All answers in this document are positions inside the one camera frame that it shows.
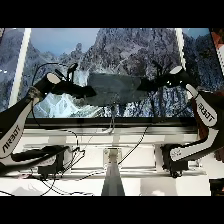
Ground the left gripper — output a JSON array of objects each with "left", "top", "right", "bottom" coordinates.
[{"left": 52, "top": 80, "right": 98, "bottom": 99}]

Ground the black cable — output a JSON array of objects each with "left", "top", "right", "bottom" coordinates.
[
  {"left": 31, "top": 61, "right": 69, "bottom": 88},
  {"left": 31, "top": 98, "right": 87, "bottom": 158},
  {"left": 116, "top": 94, "right": 158, "bottom": 166}
]

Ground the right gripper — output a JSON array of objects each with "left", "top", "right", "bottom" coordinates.
[{"left": 136, "top": 74, "right": 170, "bottom": 93}]

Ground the grey garment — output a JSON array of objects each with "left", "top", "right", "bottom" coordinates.
[{"left": 85, "top": 72, "right": 152, "bottom": 108}]

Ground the silver frame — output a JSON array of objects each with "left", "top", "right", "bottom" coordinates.
[{"left": 0, "top": 125, "right": 224, "bottom": 197}]

